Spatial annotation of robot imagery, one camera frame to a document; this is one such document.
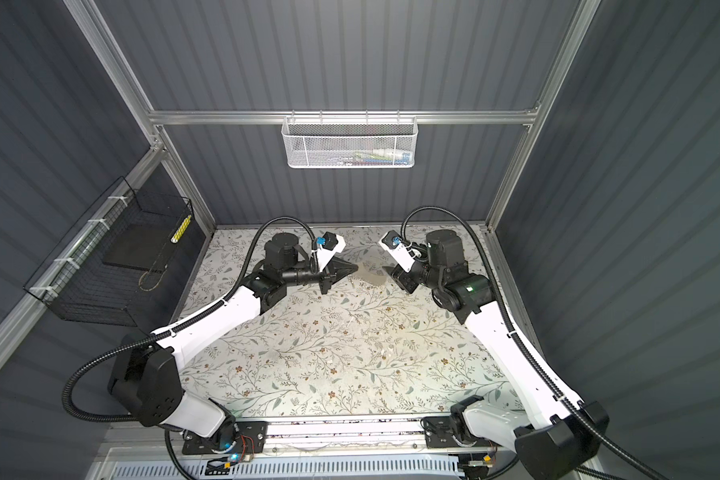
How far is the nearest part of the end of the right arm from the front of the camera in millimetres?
634

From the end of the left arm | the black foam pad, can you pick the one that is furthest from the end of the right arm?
the black foam pad

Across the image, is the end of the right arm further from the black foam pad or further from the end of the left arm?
the black foam pad
